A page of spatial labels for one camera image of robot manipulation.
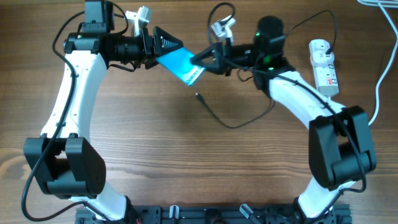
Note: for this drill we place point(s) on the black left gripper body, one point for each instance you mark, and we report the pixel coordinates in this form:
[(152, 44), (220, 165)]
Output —
[(148, 47)]

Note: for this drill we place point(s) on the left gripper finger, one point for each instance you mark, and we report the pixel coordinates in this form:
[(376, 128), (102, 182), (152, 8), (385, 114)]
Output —
[(150, 63), (165, 43)]

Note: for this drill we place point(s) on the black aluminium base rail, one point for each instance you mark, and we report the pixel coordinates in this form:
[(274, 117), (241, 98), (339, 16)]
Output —
[(274, 213)]

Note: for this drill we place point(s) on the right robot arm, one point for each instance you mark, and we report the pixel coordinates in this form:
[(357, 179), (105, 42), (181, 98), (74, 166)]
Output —
[(340, 145)]

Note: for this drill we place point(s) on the teal screen Galaxy smartphone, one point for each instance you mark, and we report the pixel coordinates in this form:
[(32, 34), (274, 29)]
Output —
[(179, 64)]

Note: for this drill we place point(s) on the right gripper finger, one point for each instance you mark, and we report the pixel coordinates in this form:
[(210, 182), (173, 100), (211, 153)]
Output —
[(217, 67), (209, 57)]

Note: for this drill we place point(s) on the white power strip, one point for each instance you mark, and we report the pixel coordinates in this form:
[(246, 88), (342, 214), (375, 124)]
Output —
[(325, 77)]

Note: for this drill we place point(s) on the white USB charger plug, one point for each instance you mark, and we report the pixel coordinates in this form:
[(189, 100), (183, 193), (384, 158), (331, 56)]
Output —
[(319, 58)]

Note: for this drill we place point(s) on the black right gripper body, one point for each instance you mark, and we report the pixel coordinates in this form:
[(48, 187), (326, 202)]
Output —
[(226, 54)]

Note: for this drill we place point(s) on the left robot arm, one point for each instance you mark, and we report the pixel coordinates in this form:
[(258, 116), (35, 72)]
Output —
[(62, 160)]

